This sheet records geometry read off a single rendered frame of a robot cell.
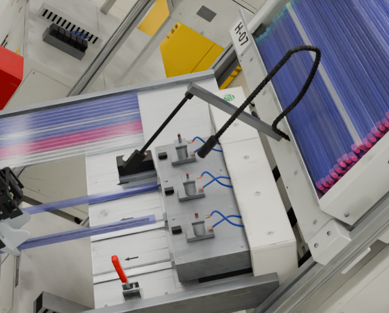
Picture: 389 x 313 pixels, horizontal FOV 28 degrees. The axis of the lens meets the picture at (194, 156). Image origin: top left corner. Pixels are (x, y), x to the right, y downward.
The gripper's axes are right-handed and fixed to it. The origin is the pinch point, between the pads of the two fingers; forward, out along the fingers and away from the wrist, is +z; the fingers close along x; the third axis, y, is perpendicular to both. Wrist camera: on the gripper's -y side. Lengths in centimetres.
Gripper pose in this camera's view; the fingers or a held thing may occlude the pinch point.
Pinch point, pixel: (12, 247)
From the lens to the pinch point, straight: 141.0
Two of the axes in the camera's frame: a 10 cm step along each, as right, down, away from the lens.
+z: 3.7, 6.9, 6.2
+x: -1.5, -6.2, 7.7
